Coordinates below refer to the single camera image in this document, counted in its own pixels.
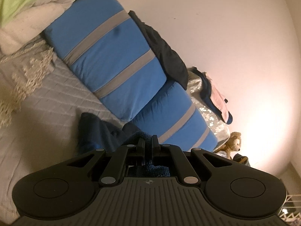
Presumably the black garment behind pillows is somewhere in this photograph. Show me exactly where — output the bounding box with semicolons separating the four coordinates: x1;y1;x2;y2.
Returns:
128;10;188;90

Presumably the brown teddy bear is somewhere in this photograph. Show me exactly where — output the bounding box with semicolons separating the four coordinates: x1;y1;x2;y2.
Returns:
214;132;241;160

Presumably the grey quilted bedspread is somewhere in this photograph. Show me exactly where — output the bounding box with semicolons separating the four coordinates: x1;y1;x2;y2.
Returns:
1;54;122;225

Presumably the floral grey pillow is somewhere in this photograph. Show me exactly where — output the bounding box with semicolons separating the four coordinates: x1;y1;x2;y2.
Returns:
186;67;230;151

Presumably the white fluffy blanket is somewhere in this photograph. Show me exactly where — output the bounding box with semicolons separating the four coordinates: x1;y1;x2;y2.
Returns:
1;0;75;55

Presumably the blue pillow near teddy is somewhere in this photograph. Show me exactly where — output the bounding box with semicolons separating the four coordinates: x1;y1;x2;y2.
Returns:
131;81;218;152

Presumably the blue fleece zip jacket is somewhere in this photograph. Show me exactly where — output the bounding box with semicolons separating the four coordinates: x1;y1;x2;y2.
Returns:
77;112;171;178

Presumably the pink and navy garment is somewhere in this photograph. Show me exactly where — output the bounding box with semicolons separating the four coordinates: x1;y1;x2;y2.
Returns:
192;68;233;124

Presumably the blue pillow near green sheet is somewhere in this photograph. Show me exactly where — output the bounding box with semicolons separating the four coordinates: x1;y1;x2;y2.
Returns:
44;0;166;121

